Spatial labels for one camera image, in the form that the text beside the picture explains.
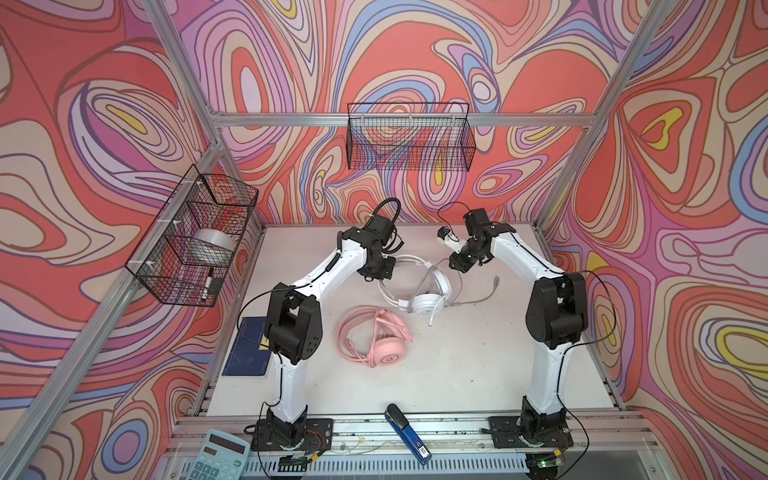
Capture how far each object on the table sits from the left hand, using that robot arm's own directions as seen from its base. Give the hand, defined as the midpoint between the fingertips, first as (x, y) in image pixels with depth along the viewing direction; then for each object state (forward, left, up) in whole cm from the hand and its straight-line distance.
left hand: (388, 271), depth 90 cm
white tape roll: (-7, +43, +20) cm, 48 cm away
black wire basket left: (-7, +51, +16) cm, 54 cm away
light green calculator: (-46, +40, -11) cm, 62 cm away
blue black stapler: (-38, -2, -8) cm, 39 cm away
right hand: (+5, -24, -4) cm, 24 cm away
